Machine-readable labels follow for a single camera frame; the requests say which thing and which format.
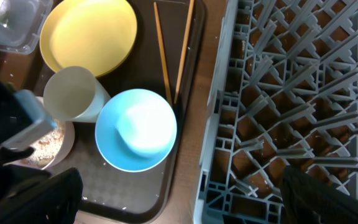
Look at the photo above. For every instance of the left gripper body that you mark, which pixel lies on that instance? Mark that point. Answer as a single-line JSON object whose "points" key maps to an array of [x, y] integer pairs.
{"points": [[23, 120]]}

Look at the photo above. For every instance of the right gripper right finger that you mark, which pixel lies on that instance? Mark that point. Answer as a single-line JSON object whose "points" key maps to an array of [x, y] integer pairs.
{"points": [[304, 197]]}

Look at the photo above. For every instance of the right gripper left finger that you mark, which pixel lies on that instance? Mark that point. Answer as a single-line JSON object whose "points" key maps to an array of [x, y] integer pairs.
{"points": [[34, 196]]}

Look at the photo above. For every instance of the pink bowl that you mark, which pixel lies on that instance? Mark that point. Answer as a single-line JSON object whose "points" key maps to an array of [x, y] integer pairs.
{"points": [[52, 148]]}

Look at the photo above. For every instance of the white plastic cup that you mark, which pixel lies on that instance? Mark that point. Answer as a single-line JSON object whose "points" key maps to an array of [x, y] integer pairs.
{"points": [[74, 94]]}

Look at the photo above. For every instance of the light blue bowl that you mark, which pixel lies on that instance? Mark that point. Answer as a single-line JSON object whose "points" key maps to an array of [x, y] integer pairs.
{"points": [[136, 130]]}

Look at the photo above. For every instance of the yellow plate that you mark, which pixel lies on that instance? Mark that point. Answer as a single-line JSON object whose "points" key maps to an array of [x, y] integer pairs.
{"points": [[94, 34]]}

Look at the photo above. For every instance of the clear plastic waste bin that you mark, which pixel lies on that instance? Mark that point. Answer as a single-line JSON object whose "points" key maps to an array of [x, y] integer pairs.
{"points": [[21, 22]]}

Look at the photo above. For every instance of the grey dishwasher rack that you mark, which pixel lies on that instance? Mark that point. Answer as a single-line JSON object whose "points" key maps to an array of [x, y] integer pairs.
{"points": [[284, 93]]}

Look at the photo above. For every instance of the dark brown serving tray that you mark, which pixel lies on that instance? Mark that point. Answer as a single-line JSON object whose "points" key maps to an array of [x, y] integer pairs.
{"points": [[111, 195]]}

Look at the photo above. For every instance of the left wooden chopstick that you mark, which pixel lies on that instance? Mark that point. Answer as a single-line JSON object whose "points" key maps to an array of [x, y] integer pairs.
{"points": [[162, 55]]}

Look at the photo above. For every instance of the wooden chopstick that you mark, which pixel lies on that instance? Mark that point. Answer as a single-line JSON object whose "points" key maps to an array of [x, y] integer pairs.
{"points": [[184, 48], [162, 55]]}

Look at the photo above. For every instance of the right wooden chopstick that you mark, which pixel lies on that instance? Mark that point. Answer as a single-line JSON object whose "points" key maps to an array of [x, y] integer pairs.
{"points": [[184, 48]]}

